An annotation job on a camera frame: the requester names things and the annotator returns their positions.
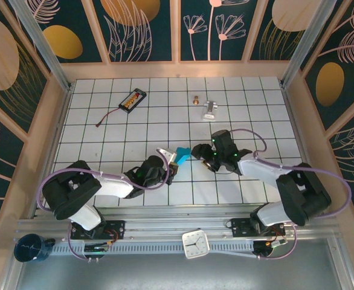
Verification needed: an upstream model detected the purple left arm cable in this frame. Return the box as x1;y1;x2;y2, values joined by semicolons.
37;147;170;262

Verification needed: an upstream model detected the grey metal shelf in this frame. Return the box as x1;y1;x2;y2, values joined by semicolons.
13;238;353;290

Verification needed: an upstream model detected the aluminium frame post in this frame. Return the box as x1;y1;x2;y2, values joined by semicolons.
7;0;74;91
281;0;335;88

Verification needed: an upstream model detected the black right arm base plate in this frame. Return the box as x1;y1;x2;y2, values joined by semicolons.
230;217;286;238

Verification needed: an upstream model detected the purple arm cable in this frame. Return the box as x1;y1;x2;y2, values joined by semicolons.
228;129;352;260
37;147;170;262

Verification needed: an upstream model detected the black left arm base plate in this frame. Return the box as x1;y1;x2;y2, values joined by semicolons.
70;219;126;241

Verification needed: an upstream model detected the dark blue cup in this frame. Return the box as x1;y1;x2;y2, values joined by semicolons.
13;234;56;263

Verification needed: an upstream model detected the black battery pack with wire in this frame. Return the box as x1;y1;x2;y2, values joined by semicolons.
118;88;147;114

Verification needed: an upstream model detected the aluminium side rail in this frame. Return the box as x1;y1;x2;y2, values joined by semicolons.
282;84;323;212
33;87;72;212

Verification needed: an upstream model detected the white square analog clock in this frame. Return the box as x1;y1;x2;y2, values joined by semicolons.
181;230;211;260

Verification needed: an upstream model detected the silver metal bracket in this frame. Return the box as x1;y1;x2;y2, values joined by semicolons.
200;100;219;122

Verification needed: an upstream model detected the aluminium mounting rail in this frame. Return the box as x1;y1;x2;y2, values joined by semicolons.
16;207;340;242

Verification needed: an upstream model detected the black controller board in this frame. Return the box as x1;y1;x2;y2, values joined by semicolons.
253;239;288;259
83;242;111;258

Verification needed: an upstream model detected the slotted grey cable duct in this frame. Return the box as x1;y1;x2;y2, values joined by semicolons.
48;240;256;257

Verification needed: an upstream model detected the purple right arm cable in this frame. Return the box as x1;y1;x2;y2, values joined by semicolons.
228;129;352;260

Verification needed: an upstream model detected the thin red and black wire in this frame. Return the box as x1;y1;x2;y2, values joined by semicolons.
95;106;124;127

